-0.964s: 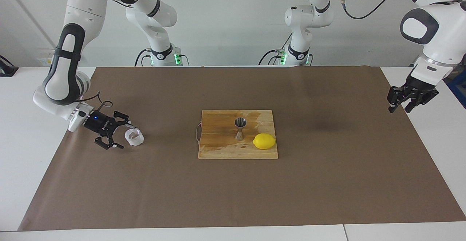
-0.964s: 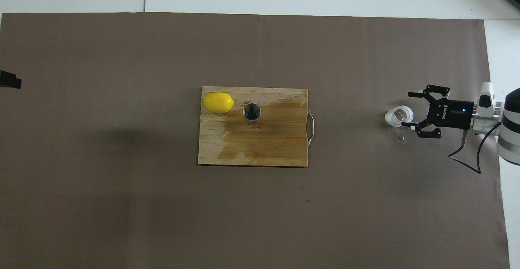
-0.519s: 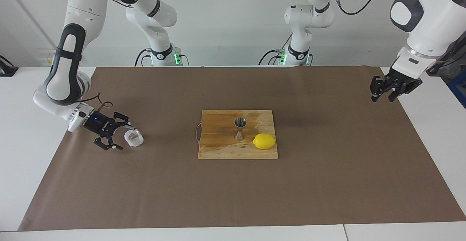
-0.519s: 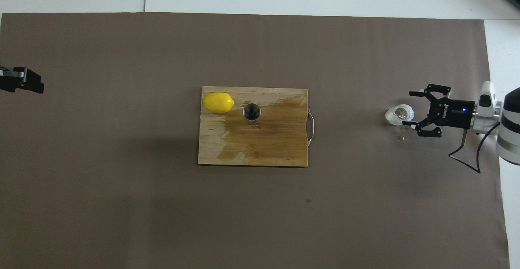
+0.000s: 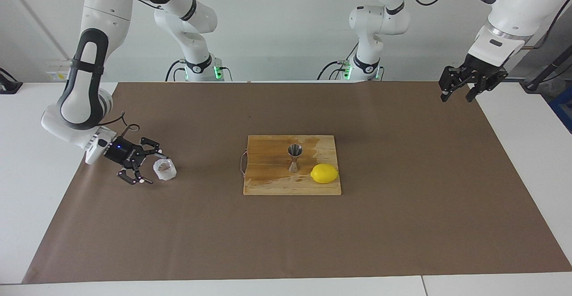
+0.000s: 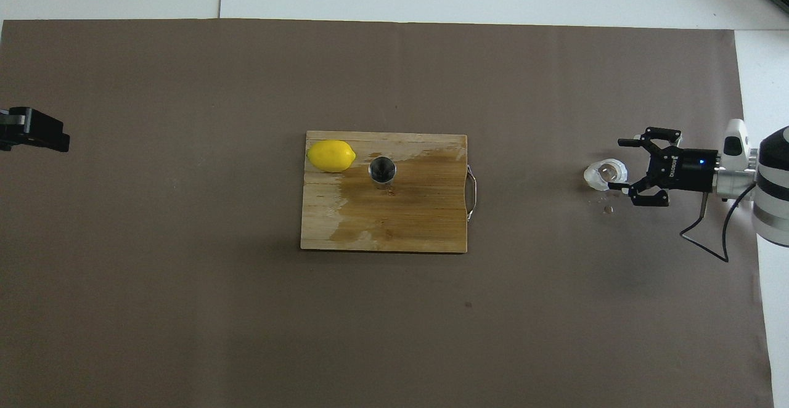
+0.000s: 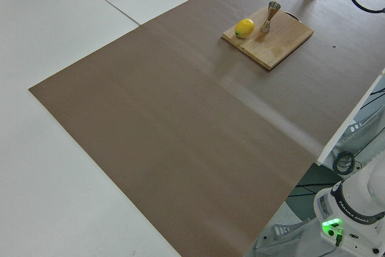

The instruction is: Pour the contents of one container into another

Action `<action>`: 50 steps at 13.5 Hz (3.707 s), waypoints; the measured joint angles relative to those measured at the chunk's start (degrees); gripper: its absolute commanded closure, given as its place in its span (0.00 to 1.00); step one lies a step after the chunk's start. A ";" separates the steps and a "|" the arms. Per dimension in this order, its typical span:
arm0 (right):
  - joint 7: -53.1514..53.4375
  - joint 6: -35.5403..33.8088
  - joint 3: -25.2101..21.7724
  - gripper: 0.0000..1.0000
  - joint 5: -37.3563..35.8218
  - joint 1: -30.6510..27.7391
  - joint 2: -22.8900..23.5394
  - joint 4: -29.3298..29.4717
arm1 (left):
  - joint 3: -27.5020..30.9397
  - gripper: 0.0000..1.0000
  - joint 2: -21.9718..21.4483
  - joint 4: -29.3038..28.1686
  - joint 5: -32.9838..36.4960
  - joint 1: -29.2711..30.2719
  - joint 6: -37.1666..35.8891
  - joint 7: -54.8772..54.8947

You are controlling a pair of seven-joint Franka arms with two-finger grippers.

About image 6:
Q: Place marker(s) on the wooden cutting board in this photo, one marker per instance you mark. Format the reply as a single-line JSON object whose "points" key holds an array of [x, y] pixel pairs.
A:
{"points": [[419, 217]]}

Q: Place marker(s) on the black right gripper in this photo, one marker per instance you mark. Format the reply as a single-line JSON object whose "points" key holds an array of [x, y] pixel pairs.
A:
{"points": [[690, 169]]}

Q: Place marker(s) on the brown paper table mat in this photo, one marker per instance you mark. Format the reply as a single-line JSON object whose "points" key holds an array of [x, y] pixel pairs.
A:
{"points": [[185, 303]]}

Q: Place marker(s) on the clear crinkled plastic cup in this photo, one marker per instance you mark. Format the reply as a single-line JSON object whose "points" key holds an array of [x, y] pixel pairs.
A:
{"points": [[592, 177]]}

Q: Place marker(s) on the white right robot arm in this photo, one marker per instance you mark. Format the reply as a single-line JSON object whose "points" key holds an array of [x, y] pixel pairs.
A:
{"points": [[773, 192]]}

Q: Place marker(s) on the steel double jigger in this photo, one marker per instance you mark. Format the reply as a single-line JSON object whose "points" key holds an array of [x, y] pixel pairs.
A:
{"points": [[382, 169]]}

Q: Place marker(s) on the yellow lemon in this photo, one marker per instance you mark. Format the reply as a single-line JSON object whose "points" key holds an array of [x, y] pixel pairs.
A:
{"points": [[331, 156]]}

